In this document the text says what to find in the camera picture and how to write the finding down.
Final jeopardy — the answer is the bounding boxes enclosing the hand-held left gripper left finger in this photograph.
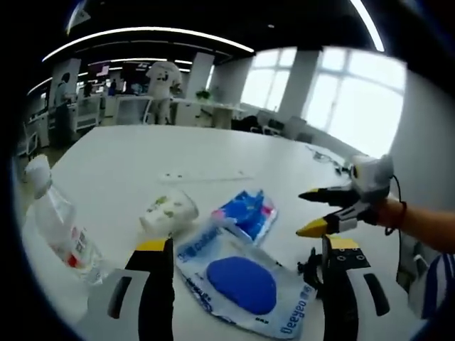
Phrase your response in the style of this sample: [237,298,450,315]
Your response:
[87,237,176,341]

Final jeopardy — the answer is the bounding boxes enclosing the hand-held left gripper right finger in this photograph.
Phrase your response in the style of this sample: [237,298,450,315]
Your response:
[319,234,410,341]

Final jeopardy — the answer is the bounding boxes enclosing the small black tabletop item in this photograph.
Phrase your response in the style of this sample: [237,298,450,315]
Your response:
[296,247,325,286]

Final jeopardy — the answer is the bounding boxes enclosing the white paper cup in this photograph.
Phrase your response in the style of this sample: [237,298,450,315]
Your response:
[138,188,200,236]

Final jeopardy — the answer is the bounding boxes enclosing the clear package with blue pad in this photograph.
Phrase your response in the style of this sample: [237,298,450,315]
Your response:
[176,217,318,338]

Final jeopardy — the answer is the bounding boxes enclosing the blue tissue packet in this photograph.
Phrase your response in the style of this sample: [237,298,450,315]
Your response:
[211,189,280,248]

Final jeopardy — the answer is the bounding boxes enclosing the clear water bottle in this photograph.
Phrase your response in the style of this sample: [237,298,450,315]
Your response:
[23,154,109,285]

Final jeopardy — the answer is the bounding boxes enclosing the person's right hand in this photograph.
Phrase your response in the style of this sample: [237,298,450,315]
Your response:
[362,198,402,229]

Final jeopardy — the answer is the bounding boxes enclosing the large window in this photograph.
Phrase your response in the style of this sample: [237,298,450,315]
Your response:
[301,48,407,160]

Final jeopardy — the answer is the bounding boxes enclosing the blue white striped clothing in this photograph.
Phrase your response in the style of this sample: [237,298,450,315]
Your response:
[408,254,455,320]

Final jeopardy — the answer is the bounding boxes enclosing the dark bag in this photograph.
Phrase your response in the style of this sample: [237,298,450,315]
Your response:
[230,115,286,139]

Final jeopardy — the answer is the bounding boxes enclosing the narrow window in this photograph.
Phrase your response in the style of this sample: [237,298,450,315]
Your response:
[241,48,298,112]

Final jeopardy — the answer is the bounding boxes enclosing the white table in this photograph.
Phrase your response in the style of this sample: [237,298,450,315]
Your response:
[21,124,427,341]

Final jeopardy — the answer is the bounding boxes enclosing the white office desk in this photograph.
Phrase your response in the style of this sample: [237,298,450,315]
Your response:
[170,97,247,131]

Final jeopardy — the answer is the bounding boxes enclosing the short ceiling light strip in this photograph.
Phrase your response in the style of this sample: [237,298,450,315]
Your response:
[349,0,385,53]

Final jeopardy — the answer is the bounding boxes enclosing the long ceiling light strip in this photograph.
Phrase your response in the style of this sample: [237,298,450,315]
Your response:
[42,26,257,64]

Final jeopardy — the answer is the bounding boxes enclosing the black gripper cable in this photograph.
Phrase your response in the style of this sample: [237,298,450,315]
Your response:
[390,173,405,256]

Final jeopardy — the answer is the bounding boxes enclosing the tangled cables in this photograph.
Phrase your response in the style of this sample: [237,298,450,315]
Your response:
[306,144,344,167]

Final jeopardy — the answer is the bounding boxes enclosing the red wrist string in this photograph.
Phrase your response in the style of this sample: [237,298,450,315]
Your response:
[385,200,408,235]

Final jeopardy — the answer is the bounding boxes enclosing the dark wall display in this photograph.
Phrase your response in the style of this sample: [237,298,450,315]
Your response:
[122,60,152,85]

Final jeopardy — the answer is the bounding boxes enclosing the pink wall display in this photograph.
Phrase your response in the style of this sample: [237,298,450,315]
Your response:
[88,62,111,77]

